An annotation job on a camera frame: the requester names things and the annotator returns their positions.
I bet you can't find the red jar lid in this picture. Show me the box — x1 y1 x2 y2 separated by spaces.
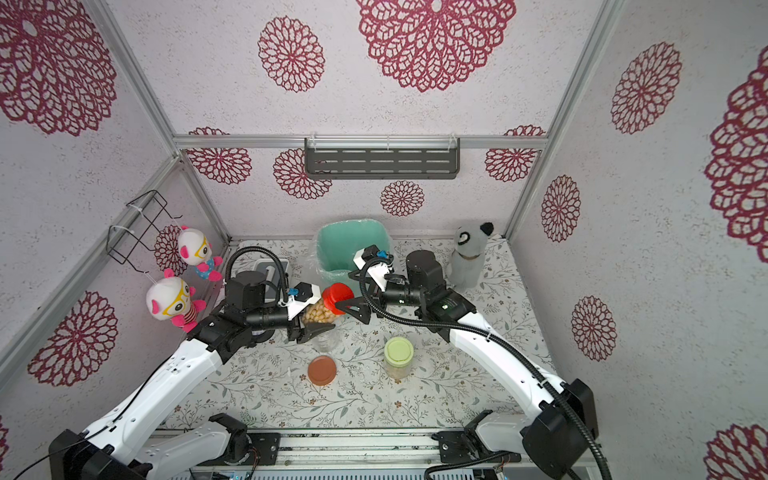
321 283 355 316

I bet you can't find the brown jar lid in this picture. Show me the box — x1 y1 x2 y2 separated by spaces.
307 355 337 386

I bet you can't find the green lidded peanut jar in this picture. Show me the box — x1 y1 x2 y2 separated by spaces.
384 337 414 380

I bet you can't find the red lidded peanut jar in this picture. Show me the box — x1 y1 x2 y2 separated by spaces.
301 299 343 324

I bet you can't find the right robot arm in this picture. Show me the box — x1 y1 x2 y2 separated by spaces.
341 245 607 478

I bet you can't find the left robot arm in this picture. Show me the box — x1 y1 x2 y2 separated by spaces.
48 271 331 479

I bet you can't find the green trash bin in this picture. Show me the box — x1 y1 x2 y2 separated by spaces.
316 218 394 298

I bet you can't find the grey plush dog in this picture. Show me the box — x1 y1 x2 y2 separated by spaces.
447 222 495 290

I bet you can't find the upper pink white plush doll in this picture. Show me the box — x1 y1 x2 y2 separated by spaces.
177 226 223 282

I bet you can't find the pink white plush doll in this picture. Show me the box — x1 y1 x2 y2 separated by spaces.
177 226 223 282
145 269 207 333

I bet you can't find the lower pink white plush doll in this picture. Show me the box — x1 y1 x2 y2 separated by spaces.
145 269 207 333

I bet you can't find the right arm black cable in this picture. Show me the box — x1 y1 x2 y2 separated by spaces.
358 256 613 480

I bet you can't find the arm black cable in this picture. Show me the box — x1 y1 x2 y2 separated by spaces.
358 256 613 480
224 246 290 301

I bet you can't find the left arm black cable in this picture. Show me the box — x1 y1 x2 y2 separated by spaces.
224 246 290 301

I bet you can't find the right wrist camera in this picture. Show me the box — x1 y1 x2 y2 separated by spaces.
353 245 394 290

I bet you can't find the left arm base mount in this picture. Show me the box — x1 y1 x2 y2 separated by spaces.
207 413 281 466

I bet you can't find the grey wall shelf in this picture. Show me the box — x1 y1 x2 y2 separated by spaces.
304 137 461 180

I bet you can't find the aluminium rail frame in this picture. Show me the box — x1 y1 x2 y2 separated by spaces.
104 427 610 480

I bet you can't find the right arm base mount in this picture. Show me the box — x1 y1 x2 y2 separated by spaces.
430 410 525 464

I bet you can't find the black wire basket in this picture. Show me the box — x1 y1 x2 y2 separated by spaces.
104 189 183 277

